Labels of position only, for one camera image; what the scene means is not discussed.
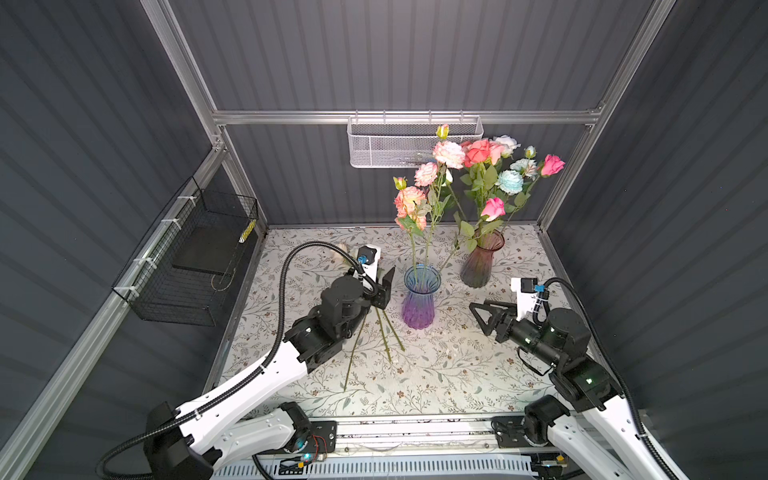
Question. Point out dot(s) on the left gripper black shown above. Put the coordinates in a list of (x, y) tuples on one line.
[(382, 293)]

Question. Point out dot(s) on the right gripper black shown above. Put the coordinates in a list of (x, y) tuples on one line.
[(499, 316)]

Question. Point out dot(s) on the blue purple glass vase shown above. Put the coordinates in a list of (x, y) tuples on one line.
[(422, 283)]

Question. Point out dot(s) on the pink glass vase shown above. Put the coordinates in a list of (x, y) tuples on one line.
[(476, 270)]

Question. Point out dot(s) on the pale blue white rose stem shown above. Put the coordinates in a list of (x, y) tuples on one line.
[(341, 254)]

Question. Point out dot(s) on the small magenta spray stem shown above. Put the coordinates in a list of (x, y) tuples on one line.
[(470, 235)]

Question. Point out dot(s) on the peach spray rose stem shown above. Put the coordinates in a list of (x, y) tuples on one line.
[(421, 206)]

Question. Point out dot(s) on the single dark pink bud stem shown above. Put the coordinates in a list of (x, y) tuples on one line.
[(550, 166)]

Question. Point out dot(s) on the red pink rose stem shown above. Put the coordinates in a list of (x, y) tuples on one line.
[(480, 175)]

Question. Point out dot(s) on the light pink rose stem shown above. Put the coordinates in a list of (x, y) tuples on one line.
[(496, 152)]

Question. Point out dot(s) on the white spray rose stem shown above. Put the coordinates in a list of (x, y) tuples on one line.
[(517, 183)]

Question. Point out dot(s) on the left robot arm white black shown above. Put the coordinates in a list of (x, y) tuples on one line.
[(252, 384)]

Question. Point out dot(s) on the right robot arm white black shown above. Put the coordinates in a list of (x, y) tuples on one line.
[(592, 421)]

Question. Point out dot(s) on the small pink spray roses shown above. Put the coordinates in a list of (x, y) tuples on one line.
[(386, 328)]

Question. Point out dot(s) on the floral patterned table mat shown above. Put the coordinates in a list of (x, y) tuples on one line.
[(449, 367)]

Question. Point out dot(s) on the yellow tube in basket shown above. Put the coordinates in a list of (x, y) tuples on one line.
[(247, 231)]

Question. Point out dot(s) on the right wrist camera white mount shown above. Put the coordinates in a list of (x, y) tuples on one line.
[(527, 291)]

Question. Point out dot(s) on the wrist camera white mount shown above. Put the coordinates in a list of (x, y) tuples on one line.
[(369, 256), (527, 291)]

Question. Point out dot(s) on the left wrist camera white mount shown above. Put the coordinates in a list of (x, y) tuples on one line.
[(369, 256)]

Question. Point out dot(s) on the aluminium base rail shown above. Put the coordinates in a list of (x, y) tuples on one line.
[(324, 436)]

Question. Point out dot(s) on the white wire mesh basket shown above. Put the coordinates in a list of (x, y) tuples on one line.
[(404, 141)]

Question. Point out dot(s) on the black wire basket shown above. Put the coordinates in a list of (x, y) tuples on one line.
[(194, 264)]

